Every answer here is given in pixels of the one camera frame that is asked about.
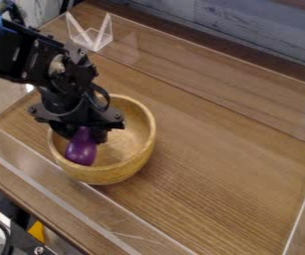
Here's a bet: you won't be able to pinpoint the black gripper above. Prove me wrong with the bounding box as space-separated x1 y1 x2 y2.
28 92 126 144

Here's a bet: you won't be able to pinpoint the purple toy eggplant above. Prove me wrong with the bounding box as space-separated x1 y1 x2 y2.
66 127 98 166

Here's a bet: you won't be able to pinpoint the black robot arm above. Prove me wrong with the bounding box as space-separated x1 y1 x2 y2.
0 8 126 144

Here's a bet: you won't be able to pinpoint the brown wooden bowl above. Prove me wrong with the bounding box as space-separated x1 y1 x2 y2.
47 94 157 185

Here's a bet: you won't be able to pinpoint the black and yellow equipment base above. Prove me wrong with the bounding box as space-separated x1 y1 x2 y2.
0 190 78 255

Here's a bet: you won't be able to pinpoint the clear acrylic tray walls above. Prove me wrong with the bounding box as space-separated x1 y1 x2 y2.
0 6 305 255

